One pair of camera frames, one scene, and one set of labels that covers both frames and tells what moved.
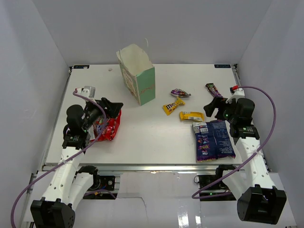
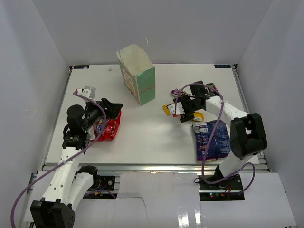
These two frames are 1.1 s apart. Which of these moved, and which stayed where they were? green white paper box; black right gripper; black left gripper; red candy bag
Moved: black right gripper
Stayed: red candy bag; black left gripper; green white paper box
